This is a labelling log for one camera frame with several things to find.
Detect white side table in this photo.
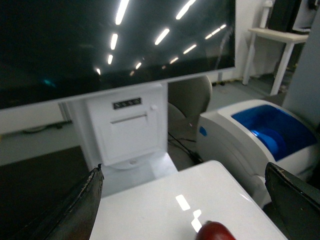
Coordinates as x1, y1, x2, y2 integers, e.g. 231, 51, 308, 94
242, 27, 309, 96

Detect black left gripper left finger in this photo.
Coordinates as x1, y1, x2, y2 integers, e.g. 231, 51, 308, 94
14, 164, 104, 240

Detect grey chair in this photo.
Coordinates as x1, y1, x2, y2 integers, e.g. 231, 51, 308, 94
168, 75, 213, 171

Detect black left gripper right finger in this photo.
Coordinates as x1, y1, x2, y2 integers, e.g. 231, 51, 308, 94
265, 162, 320, 240

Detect dark red mango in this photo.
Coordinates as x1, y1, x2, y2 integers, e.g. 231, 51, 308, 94
195, 221, 236, 240

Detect black cables behind counter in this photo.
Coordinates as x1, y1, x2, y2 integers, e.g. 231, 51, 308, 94
167, 131, 201, 163

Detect white checkout scale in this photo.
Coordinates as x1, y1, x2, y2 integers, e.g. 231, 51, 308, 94
90, 160, 285, 240

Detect white checkout touchscreen kiosk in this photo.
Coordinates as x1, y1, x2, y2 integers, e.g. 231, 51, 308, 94
0, 0, 236, 196

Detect white blue label printer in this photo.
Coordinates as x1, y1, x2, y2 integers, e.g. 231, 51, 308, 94
196, 99, 320, 207

